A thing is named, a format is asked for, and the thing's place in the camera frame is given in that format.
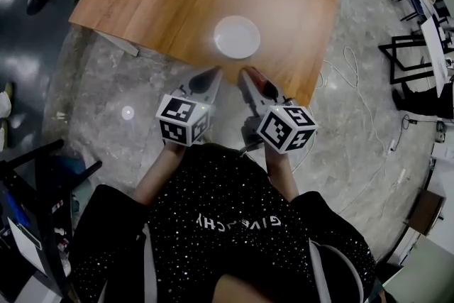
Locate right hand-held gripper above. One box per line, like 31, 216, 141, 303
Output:
240, 66, 319, 155

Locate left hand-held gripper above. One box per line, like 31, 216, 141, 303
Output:
155, 66, 224, 147

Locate red piece of meat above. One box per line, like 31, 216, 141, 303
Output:
249, 68, 270, 91

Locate white round plate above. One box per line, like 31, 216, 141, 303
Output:
213, 15, 262, 60

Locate person's left forearm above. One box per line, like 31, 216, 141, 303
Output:
133, 143, 189, 206

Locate person's right forearm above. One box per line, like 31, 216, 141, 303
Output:
264, 148, 301, 205

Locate grey table leg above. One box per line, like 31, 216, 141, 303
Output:
92, 29, 140, 57

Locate person's black sparkly top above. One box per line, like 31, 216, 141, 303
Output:
69, 143, 377, 303

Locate white desk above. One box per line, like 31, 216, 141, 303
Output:
420, 14, 454, 99

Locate brown cardboard box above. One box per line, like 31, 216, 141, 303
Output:
404, 189, 446, 237

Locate black equipment rack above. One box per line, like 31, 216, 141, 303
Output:
0, 139, 104, 303

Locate white floor cable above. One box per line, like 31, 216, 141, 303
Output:
319, 45, 398, 153

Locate black cable with adapter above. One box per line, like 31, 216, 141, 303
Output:
388, 113, 441, 153

